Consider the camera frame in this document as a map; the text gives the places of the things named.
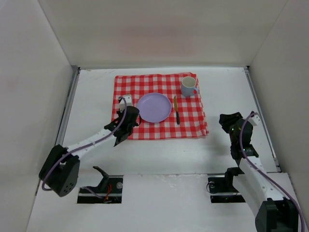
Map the lilac plastic plate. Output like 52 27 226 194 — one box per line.
136 93 172 123

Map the gold knife dark handle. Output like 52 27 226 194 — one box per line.
173 95 180 125

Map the white mug blue handle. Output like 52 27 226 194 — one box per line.
181 76 199 97

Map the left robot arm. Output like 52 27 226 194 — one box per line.
39 106 140 197

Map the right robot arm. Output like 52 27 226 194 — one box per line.
219 112 306 232

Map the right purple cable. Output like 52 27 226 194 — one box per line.
240 111 306 232

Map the purple cable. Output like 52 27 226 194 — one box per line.
42 96 128 191
240 111 306 232

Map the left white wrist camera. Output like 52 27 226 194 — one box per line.
119 94 133 112

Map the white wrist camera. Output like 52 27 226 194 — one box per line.
248 112 261 126
119 94 133 112

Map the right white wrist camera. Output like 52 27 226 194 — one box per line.
248 112 261 126

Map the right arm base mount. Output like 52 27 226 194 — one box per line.
206 167 245 203

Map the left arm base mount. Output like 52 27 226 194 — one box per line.
76 166 124 204

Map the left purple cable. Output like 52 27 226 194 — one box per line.
42 96 128 191

